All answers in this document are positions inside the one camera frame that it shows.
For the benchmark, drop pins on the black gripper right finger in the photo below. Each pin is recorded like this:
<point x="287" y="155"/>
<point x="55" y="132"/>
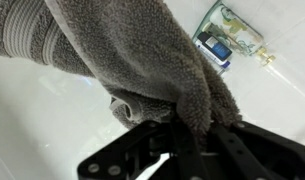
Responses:
<point x="268" y="150"/>

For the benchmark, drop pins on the glass shower shelf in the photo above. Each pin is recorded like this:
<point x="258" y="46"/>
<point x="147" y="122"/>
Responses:
<point x="200" y="28"/>

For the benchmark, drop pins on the grey bath towel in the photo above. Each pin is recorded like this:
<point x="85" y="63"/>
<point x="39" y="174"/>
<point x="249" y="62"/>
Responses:
<point x="132" y="50"/>

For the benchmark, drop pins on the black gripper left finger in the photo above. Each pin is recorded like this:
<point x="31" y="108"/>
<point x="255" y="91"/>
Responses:
<point x="118" y="150"/>

